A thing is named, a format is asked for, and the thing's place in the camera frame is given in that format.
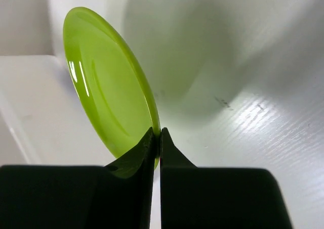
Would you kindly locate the white plastic bin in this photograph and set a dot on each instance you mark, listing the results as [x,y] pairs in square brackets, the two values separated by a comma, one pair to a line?
[45,122]

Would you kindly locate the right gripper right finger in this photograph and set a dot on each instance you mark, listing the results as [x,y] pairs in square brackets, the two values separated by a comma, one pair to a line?
[216,197]

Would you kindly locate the green plate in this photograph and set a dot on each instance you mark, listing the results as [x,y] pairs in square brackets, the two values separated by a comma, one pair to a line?
[111,87]

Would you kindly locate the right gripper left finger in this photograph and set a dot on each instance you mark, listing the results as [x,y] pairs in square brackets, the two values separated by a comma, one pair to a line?
[117,195]

